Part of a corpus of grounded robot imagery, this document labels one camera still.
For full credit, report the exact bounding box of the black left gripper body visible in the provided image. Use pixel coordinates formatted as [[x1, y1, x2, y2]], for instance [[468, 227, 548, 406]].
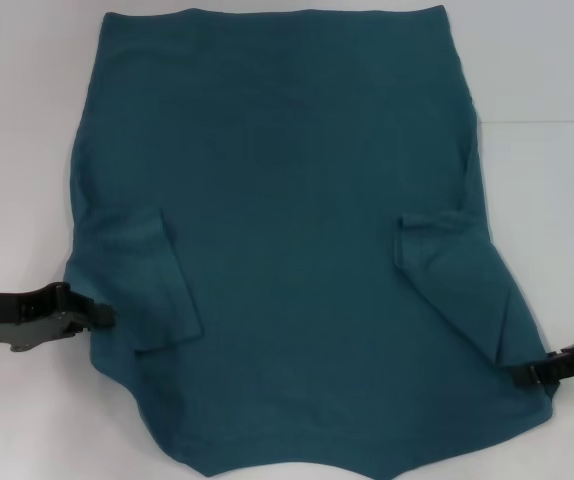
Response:
[[0, 281, 76, 355]]

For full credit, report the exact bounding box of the blue short-sleeved shirt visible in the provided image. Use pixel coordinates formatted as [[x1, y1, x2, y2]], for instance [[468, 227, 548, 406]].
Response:
[[61, 4, 561, 480]]

